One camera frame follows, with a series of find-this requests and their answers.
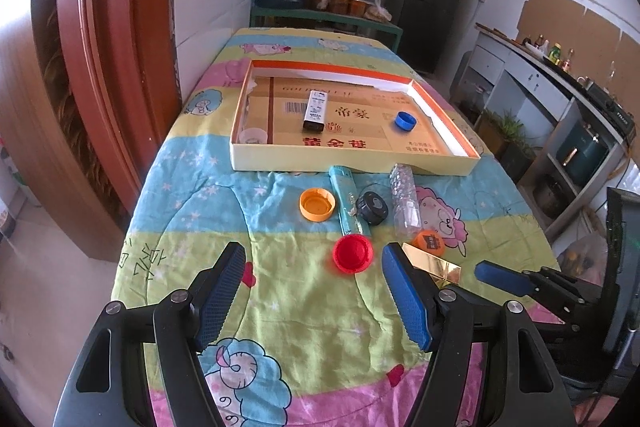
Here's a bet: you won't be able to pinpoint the orange-yellow bottle cap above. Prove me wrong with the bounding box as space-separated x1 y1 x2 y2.
299 188 335 223

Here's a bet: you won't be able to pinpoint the cardboard sheets on wall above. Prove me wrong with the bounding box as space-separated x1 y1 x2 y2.
517 0 640 100

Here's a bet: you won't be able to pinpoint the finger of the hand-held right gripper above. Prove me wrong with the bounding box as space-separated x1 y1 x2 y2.
474 260 607 326

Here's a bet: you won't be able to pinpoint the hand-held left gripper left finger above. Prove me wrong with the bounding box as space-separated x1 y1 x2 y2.
52 241 248 427

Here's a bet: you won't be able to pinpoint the wooden door frame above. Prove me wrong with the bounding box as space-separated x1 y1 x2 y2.
30 0 183 258

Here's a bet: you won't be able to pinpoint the orange-rimmed cardboard box tray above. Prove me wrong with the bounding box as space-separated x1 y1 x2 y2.
230 59 482 178

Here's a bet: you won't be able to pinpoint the clear plastic bottle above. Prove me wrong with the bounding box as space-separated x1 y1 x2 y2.
389 163 447 258

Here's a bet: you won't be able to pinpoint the gold rectangular box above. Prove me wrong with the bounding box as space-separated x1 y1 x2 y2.
402 243 463 285

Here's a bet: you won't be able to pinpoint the white cartoon print box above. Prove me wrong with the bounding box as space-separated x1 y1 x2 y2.
300 90 328 131

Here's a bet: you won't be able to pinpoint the teal rectangular box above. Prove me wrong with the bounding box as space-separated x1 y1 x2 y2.
328 164 372 239

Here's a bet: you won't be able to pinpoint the dark cooking pot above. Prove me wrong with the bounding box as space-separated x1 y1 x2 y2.
532 177 566 218

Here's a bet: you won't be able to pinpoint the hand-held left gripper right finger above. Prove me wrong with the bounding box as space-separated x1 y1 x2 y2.
381 242 576 427

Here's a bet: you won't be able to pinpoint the black refrigerator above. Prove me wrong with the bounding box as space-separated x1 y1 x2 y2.
392 0 471 75

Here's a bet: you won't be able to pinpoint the white kitchen counter cabinet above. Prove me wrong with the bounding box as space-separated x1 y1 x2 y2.
470 24 640 233

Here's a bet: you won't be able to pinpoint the white plastic bag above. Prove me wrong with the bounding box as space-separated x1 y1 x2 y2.
367 0 393 22

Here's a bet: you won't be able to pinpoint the teal cooking appliance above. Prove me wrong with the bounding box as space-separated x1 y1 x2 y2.
556 121 611 185

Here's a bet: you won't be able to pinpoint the grey gas cylinder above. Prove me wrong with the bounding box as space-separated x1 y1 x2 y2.
452 52 473 98

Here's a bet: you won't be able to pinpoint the black round case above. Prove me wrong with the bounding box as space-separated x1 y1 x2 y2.
356 190 389 226

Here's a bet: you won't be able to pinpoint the red bottle cap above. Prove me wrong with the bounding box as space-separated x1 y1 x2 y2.
332 234 375 275

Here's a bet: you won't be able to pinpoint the cartoon printed blanket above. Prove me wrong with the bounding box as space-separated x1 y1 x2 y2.
112 27 563 427

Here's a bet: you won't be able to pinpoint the green potted plants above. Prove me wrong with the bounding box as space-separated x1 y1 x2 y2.
480 109 536 172

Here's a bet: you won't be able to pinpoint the black stove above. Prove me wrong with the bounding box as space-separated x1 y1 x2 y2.
585 82 636 132

